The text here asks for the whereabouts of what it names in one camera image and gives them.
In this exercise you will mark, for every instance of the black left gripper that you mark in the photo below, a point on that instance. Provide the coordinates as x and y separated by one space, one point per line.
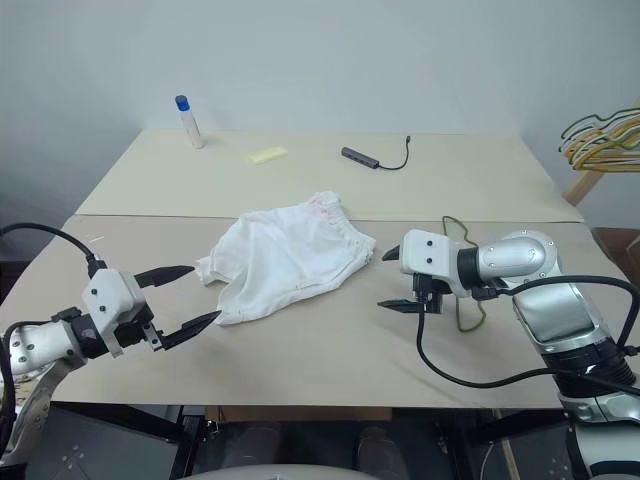
135 331

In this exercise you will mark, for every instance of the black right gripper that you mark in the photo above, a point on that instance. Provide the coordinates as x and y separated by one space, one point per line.
430 292

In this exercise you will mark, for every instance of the white cloth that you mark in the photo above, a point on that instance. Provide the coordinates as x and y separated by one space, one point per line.
290 250

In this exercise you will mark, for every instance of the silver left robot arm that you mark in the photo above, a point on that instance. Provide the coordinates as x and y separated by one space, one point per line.
30 345

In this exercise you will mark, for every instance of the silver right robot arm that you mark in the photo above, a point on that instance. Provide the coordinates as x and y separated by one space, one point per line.
515 257

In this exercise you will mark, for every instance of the pale yellow sponge block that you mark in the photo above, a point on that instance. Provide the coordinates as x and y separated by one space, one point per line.
267 154

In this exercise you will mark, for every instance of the white bottle with blue cap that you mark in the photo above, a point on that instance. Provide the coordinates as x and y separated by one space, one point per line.
191 127

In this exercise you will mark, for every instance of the light grey robot body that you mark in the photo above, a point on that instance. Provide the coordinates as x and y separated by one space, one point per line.
270 472

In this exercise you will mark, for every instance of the light wooden rack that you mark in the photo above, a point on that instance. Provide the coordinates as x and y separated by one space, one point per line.
582 187

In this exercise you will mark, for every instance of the yellow and green hangers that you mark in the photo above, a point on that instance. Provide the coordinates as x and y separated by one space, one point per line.
607 145

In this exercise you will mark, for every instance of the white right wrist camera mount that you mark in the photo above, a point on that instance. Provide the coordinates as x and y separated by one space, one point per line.
430 252

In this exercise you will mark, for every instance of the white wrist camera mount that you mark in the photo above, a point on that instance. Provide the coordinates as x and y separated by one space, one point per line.
430 252
112 295

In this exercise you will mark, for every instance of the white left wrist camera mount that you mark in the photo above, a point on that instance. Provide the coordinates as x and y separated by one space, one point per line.
112 295

